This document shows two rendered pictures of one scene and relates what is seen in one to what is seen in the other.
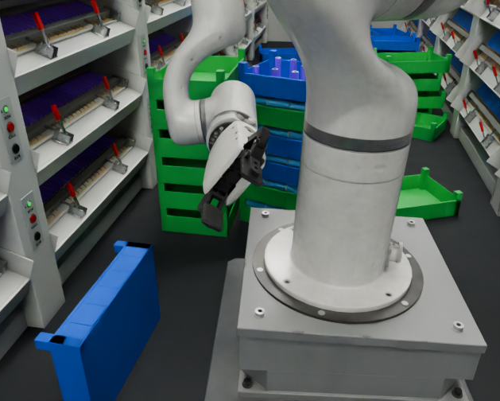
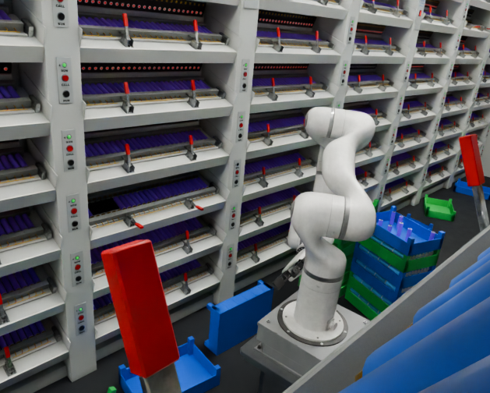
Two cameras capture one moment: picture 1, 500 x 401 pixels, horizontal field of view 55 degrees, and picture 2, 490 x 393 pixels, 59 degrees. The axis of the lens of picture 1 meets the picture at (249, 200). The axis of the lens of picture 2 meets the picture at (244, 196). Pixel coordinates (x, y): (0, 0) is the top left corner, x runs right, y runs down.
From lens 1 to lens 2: 0.89 m
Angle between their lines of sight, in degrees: 30
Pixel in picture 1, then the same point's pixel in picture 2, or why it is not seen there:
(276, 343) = (268, 334)
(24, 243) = (222, 265)
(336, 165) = (305, 280)
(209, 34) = not seen: hidden behind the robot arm
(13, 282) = (213, 279)
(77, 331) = (222, 308)
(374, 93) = (316, 260)
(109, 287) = (244, 297)
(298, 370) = (274, 348)
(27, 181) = (233, 238)
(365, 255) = (312, 317)
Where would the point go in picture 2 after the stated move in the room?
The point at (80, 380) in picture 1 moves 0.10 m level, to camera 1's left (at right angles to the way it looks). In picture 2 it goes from (216, 328) to (197, 318)
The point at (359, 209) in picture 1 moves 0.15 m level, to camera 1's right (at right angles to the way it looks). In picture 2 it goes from (310, 299) to (360, 320)
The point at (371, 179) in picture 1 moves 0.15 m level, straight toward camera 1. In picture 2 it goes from (315, 289) to (277, 306)
